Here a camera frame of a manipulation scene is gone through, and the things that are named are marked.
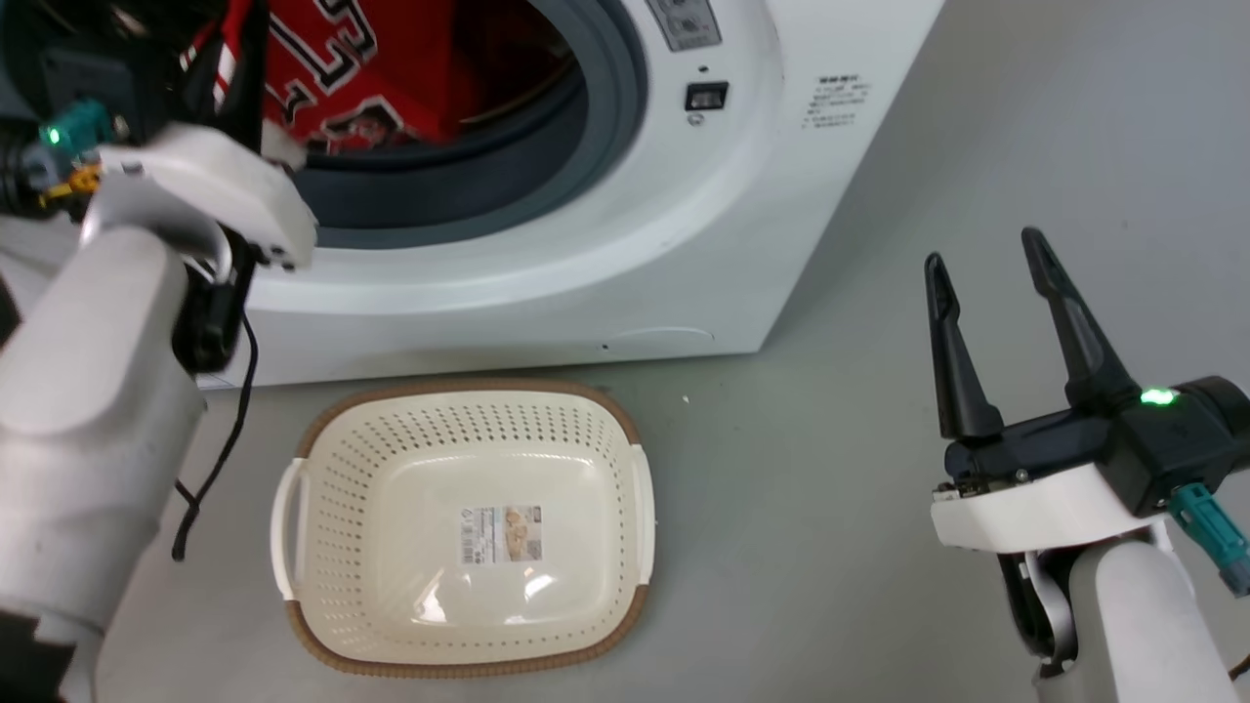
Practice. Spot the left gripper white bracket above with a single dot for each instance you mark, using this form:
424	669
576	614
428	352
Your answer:
210	181

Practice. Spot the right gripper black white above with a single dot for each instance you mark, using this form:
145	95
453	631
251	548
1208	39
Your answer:
1035	488

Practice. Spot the red basketball jersey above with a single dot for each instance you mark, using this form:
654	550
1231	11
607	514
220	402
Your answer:
391	68

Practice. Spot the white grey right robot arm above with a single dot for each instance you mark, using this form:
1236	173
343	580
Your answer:
1133	625

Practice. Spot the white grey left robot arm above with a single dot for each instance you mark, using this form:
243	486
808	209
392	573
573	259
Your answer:
88	391

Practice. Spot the white washing machine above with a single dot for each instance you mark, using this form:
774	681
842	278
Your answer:
684	244

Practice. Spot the cream perforated laundry basket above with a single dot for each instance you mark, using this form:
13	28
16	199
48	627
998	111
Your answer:
410	469

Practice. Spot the grey panel sticker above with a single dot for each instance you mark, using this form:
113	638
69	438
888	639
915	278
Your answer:
687	21

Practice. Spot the paper product label sticker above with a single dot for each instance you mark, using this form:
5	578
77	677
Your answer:
501	534

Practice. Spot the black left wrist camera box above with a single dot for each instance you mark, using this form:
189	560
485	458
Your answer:
88	59

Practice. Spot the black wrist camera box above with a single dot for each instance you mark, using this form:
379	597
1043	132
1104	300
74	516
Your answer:
1187	439
88	59

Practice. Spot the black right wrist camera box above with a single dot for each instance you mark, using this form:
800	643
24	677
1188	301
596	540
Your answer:
1187	439

